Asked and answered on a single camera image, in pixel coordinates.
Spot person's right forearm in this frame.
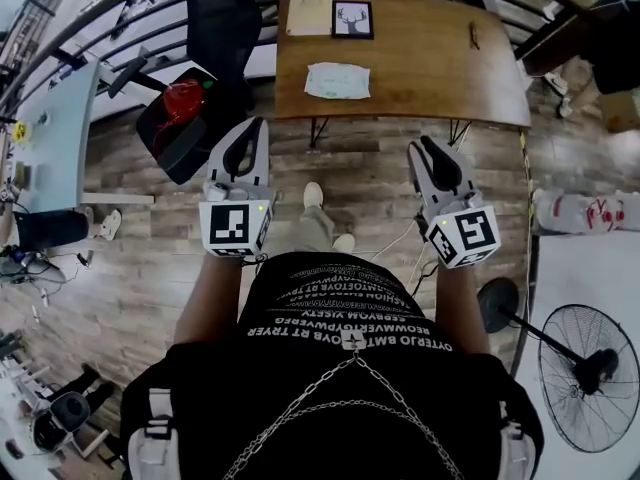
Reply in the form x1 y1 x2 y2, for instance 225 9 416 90
433 262 491 357

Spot black framed deer picture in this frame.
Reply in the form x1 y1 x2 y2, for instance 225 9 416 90
330 0 375 41

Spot black bulky bag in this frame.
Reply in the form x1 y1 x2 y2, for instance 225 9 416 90
579 10 640 95

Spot brown wooden table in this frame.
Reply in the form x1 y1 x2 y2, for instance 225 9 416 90
273 0 532 149

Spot white grey shoulder strap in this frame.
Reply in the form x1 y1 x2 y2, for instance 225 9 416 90
498 401 532 480
127 387 176 480

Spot person's black printed shirt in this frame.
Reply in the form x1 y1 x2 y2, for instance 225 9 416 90
119 250 546 480

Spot grey blue desk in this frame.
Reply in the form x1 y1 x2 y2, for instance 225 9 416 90
9 59 155 215

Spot person's left forearm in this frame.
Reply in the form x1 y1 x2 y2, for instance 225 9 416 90
172 252 261 349

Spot silver chain necklace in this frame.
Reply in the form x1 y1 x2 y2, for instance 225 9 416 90
219 332 466 480

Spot dark wooden post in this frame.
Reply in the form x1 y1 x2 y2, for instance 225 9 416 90
514 12 591 77

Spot grey black round device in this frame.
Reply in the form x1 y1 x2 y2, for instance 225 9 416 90
32 391 92 455

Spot white green wet wipe pack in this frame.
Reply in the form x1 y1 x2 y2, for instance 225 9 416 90
303 61 372 101

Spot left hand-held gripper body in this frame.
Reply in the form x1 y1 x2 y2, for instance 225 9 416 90
198 167 279 260

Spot person's grey trousers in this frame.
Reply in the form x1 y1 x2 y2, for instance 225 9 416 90
288 205 337 255

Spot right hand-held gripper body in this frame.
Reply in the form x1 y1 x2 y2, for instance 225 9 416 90
417 187 502 270

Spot black standing fan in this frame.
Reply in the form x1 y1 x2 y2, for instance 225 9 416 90
477 276 630 455

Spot white plastic bag red print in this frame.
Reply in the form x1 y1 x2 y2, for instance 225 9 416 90
582 190 640 234

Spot brown cardboard box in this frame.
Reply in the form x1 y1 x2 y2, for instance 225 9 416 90
598 91 640 133

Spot white cable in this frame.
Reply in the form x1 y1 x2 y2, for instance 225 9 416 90
372 219 419 264

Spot black office chair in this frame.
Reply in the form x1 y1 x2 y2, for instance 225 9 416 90
108 0 264 185

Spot beige hardcover book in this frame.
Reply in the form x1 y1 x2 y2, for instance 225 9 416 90
285 0 334 38

